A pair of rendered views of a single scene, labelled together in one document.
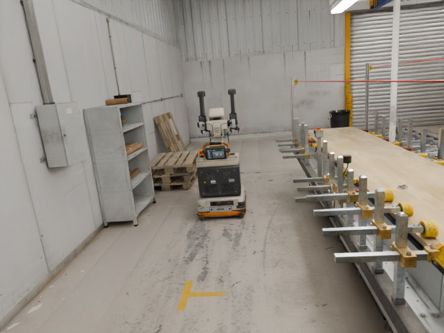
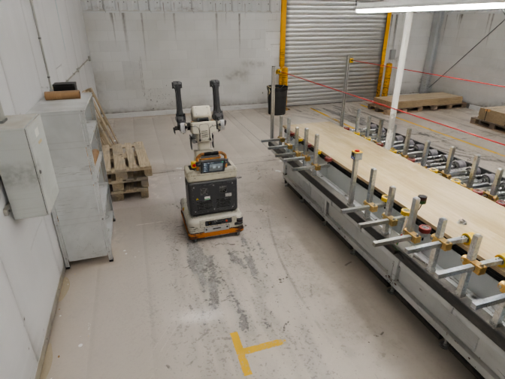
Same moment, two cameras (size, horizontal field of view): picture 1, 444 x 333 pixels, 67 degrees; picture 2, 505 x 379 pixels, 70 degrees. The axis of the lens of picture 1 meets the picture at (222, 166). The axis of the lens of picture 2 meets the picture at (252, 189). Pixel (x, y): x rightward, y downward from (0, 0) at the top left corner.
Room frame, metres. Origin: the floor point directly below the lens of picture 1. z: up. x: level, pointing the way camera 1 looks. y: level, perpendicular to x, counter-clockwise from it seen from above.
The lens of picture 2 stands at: (0.68, 1.10, 2.23)
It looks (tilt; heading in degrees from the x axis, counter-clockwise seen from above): 25 degrees down; 336
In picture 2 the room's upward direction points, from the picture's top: straight up
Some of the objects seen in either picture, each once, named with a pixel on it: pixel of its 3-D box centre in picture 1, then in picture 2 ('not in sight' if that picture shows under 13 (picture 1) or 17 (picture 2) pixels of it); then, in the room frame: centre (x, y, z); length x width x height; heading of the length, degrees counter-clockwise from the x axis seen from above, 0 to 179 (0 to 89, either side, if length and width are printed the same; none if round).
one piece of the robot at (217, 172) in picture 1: (219, 171); (210, 183); (4.24, 0.04, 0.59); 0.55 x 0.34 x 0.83; 84
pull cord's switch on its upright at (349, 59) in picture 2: (369, 102); (346, 96); (4.94, -2.24, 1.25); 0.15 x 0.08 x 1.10; 174
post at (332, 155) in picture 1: (332, 182); (388, 213); (2.51, -0.86, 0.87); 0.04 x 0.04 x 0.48; 84
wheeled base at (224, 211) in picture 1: (222, 199); (210, 213); (4.33, 0.03, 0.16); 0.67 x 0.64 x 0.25; 174
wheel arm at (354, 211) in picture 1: (359, 210); (471, 266); (1.73, -0.74, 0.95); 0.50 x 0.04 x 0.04; 84
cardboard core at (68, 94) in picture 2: (117, 101); (62, 95); (4.63, 1.34, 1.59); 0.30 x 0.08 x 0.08; 84
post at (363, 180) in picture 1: (362, 215); (467, 268); (1.77, -0.78, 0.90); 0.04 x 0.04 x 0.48; 84
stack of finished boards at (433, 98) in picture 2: not in sight; (418, 99); (8.17, -7.27, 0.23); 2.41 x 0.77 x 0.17; 86
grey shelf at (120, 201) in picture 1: (123, 161); (79, 177); (4.52, 1.34, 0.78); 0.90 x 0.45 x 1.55; 174
